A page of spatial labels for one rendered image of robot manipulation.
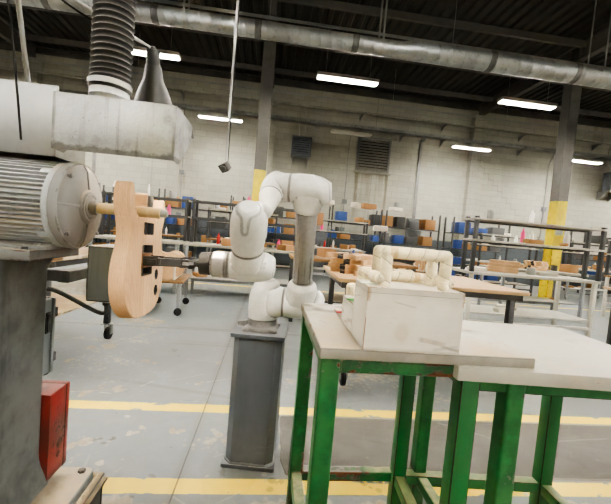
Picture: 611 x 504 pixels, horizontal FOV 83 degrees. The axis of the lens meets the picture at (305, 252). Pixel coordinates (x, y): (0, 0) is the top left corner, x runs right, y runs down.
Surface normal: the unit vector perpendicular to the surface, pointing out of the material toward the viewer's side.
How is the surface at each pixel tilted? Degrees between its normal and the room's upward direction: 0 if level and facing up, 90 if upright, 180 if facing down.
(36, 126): 90
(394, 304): 90
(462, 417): 90
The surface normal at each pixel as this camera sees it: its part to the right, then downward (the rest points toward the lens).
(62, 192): 0.93, -0.02
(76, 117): 0.10, 0.06
